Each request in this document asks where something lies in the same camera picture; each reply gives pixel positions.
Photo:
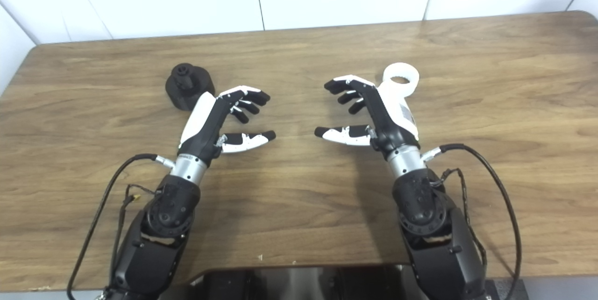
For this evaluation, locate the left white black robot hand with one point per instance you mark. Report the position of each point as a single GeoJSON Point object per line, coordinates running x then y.
{"type": "Point", "coordinates": [201, 127]}

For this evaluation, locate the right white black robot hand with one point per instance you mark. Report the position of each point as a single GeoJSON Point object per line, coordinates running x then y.
{"type": "Point", "coordinates": [390, 124]}

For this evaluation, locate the round black part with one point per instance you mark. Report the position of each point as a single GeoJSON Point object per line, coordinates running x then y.
{"type": "Point", "coordinates": [187, 80]}

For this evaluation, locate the glossy black robot torso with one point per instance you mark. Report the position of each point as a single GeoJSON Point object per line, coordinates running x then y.
{"type": "Point", "coordinates": [299, 286]}

